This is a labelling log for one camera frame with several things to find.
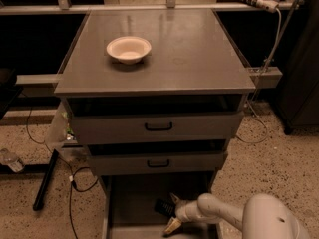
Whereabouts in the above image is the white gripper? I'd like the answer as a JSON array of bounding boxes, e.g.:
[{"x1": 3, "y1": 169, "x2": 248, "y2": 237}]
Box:
[{"x1": 163, "y1": 192, "x2": 200, "y2": 236}]

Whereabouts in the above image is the dark blue rxbar wrapper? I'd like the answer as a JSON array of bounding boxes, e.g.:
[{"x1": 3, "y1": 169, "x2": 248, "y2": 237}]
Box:
[{"x1": 154, "y1": 199, "x2": 175, "y2": 217}]

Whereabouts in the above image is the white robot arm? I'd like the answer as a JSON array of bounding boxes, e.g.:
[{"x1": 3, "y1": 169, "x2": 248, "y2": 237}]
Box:
[{"x1": 163, "y1": 193, "x2": 311, "y2": 239}]

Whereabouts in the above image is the grey bottom drawer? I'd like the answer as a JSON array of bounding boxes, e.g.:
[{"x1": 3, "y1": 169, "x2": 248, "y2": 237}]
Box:
[{"x1": 103, "y1": 172, "x2": 219, "y2": 239}]

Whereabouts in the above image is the grey drawer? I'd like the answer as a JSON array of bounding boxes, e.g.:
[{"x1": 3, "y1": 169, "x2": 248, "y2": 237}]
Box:
[
  {"x1": 88, "y1": 140, "x2": 227, "y2": 175},
  {"x1": 68, "y1": 95, "x2": 243, "y2": 144},
  {"x1": 103, "y1": 172, "x2": 219, "y2": 239}
]

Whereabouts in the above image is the grey middle drawer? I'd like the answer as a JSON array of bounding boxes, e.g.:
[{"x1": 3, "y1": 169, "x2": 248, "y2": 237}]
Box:
[{"x1": 88, "y1": 140, "x2": 227, "y2": 175}]

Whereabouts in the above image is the grey drawer cabinet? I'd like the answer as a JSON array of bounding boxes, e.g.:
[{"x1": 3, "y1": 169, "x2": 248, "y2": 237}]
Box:
[{"x1": 54, "y1": 9, "x2": 256, "y2": 239}]

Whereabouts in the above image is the grey top drawer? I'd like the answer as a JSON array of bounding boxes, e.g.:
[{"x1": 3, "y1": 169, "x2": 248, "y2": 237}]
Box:
[{"x1": 68, "y1": 95, "x2": 243, "y2": 144}]

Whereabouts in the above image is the black metal floor bar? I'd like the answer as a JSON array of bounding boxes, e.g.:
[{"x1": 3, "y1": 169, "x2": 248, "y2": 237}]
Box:
[{"x1": 33, "y1": 149, "x2": 59, "y2": 211}]

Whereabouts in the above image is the clear plastic bag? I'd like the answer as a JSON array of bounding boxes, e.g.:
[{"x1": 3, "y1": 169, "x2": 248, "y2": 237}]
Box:
[{"x1": 45, "y1": 102, "x2": 88, "y2": 161}]

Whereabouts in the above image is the dark cabinet at right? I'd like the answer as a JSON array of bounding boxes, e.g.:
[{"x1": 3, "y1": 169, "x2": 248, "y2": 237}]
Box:
[{"x1": 275, "y1": 0, "x2": 319, "y2": 135}]

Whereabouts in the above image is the white paper bowl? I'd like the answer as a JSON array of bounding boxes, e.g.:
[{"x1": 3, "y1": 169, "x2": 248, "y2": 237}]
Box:
[{"x1": 106, "y1": 36, "x2": 152, "y2": 65}]

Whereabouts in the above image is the clear plastic water bottle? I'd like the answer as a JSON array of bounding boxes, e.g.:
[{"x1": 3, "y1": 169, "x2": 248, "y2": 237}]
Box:
[{"x1": 0, "y1": 148, "x2": 25, "y2": 173}]

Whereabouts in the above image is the black floor cable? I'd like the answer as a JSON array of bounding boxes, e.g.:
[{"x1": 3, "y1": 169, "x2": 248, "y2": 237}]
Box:
[{"x1": 25, "y1": 93, "x2": 100, "y2": 239}]

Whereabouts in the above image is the grey metal rail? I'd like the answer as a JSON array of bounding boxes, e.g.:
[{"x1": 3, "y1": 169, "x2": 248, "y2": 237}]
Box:
[{"x1": 16, "y1": 67, "x2": 283, "y2": 89}]

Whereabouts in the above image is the thin grey floor cable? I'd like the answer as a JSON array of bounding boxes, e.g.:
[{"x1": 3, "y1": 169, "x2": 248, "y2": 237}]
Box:
[{"x1": 234, "y1": 8, "x2": 283, "y2": 145}]

